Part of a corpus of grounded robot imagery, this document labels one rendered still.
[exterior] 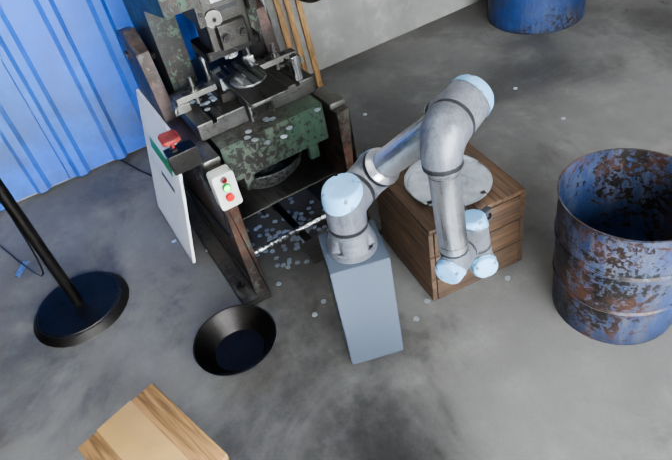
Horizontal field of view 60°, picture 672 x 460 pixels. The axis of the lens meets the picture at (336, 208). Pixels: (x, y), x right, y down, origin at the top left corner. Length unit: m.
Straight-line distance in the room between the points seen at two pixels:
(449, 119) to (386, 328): 0.85
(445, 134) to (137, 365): 1.47
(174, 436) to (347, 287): 0.61
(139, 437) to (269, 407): 0.48
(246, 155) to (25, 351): 1.19
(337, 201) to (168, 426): 0.74
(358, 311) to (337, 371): 0.28
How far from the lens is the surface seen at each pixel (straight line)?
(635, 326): 2.02
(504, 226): 2.10
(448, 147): 1.29
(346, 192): 1.57
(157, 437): 1.67
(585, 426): 1.92
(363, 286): 1.74
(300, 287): 2.28
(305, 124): 2.04
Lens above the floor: 1.65
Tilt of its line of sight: 40 degrees down
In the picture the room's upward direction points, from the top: 12 degrees counter-clockwise
